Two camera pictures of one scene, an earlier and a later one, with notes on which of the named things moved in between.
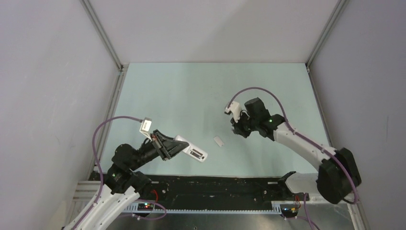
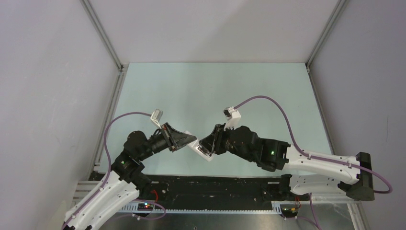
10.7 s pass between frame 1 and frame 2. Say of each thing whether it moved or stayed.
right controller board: stayed
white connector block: moved
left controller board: stayed
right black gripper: moved
